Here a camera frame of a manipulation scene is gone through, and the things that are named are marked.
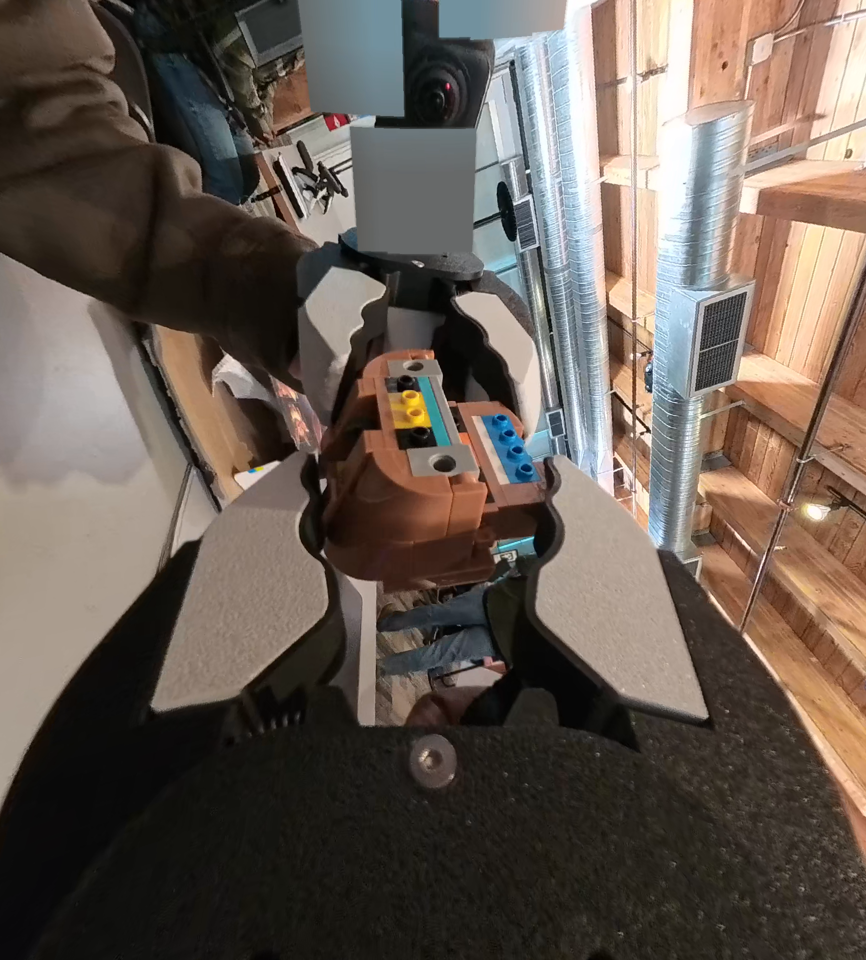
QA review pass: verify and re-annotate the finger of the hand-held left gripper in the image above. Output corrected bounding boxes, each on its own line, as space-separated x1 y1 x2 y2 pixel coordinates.
451 287 544 445
296 246 390 430

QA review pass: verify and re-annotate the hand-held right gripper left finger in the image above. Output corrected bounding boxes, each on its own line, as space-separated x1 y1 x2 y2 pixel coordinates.
149 452 345 714

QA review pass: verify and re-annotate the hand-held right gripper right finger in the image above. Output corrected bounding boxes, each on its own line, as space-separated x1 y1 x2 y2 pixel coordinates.
517 452 711 725

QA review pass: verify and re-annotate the brown toy brick model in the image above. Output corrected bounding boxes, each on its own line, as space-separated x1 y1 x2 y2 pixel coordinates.
319 347 551 591

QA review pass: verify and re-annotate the person's left forearm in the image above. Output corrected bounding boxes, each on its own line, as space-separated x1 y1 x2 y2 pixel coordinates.
0 0 323 395

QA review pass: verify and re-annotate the grey desk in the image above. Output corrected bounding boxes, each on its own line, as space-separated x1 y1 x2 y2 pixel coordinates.
0 236 224 864

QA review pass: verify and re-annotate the crumpled white paper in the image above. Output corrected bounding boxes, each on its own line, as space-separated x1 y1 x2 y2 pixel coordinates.
211 354 278 400

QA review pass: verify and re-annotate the metal air vent grille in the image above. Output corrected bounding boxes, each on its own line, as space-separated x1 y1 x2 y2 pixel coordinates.
661 276 758 400

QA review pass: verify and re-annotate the corrugated silver duct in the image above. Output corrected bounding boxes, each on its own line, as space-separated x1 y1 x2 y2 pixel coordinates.
515 30 615 481

